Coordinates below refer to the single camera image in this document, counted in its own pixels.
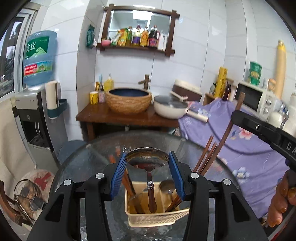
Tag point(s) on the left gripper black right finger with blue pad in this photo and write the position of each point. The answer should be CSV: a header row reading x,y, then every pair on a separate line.
x,y
234,218

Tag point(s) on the yellow mug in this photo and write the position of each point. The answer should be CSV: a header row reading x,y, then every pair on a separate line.
x,y
94,97

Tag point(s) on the person's right hand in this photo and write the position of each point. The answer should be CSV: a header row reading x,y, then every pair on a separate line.
x,y
284,195

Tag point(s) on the white kettle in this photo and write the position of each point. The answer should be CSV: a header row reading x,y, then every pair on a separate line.
x,y
278,118

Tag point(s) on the yellow soap bottle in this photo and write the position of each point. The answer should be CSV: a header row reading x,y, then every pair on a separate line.
x,y
108,84

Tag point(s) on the stack of paper cups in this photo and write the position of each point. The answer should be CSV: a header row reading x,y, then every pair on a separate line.
x,y
281,64

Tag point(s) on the blue water jug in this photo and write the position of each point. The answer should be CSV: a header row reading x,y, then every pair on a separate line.
x,y
39,59

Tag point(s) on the dark wooden counter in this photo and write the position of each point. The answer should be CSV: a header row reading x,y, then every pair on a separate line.
x,y
101,113

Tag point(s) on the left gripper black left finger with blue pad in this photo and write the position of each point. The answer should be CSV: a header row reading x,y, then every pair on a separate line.
x,y
60,219

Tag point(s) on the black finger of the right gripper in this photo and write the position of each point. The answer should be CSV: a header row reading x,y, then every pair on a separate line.
x,y
278,139

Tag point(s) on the round glass table top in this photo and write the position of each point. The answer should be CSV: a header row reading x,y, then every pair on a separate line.
x,y
93,157

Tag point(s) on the brown rice cooker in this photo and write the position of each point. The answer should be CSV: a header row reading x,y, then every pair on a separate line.
x,y
183,88

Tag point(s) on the wooden framed mirror shelf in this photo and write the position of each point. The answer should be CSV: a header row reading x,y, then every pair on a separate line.
x,y
138,27

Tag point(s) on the bronze faucet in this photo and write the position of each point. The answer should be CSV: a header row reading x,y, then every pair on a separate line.
x,y
145,82

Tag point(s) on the woven brown basin sink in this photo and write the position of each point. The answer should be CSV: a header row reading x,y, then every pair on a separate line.
x,y
128,101

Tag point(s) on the yellow roll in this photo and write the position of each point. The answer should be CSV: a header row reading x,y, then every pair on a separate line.
x,y
221,82

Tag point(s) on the white microwave oven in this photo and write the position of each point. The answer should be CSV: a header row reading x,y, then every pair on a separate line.
x,y
258,100

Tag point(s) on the white paper cup stack holder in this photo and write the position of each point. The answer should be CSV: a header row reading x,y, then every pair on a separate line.
x,y
55,105

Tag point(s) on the white pan with lid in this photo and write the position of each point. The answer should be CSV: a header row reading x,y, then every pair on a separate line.
x,y
173,109

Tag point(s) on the white water dispenser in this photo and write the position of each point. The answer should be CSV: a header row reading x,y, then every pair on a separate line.
x,y
45,136

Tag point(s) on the steel spoon red handle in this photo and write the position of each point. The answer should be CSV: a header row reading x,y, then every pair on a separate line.
x,y
167,187

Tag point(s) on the steel ladle spoon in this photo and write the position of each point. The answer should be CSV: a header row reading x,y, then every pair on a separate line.
x,y
148,159

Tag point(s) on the green stacked bowls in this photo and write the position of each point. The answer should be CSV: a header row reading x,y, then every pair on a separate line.
x,y
254,73

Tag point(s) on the wooden handled spoon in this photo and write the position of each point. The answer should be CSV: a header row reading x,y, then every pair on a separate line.
x,y
135,201

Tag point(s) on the cream plastic utensil basket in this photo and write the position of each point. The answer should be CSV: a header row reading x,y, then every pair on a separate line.
x,y
148,219

